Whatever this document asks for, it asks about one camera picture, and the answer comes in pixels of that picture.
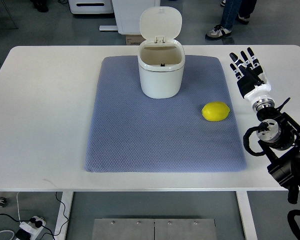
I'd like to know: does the blue quilted mat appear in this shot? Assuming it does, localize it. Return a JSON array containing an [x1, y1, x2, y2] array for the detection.
[[84, 55, 246, 173]]

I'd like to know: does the white table leg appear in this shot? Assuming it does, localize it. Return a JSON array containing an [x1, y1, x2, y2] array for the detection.
[[53, 191, 74, 240], [236, 190, 258, 240]]

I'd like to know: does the person's leg in jeans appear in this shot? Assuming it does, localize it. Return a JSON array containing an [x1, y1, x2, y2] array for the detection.
[[220, 0, 242, 30]]

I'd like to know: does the white power strip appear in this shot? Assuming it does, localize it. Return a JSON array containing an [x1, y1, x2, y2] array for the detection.
[[19, 215, 46, 240]]

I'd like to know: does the white right table leg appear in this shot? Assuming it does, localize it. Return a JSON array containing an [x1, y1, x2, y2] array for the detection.
[[236, 190, 258, 240]]

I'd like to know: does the white cabinet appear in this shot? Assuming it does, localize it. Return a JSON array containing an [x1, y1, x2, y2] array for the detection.
[[99, 0, 161, 35]]

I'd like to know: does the white trash bin with lid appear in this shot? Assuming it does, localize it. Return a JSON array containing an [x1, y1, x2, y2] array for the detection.
[[137, 6, 186, 99]]

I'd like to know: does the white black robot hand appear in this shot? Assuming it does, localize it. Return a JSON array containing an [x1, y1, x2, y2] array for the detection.
[[229, 47, 271, 100]]

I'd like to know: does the white left table leg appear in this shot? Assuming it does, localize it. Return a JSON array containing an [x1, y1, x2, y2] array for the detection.
[[53, 191, 74, 240]]

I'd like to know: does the yellow lemon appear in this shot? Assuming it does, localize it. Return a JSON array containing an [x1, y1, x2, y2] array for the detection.
[[201, 101, 230, 122]]

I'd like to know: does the white appliance with slot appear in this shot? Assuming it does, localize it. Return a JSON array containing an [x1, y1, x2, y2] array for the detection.
[[68, 0, 114, 15]]

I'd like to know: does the grey white sneaker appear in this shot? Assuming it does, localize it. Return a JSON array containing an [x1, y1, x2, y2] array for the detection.
[[205, 24, 232, 40]]

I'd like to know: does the cardboard box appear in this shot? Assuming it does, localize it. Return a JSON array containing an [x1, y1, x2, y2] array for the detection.
[[125, 34, 145, 46]]

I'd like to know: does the metal floor plate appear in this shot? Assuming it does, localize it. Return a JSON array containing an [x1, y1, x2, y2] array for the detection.
[[92, 218, 217, 240]]

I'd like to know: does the black power cable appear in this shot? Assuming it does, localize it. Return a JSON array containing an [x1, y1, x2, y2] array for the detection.
[[0, 191, 70, 240]]

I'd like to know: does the white cable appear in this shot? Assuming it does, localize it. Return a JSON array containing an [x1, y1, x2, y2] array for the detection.
[[0, 191, 23, 240]]

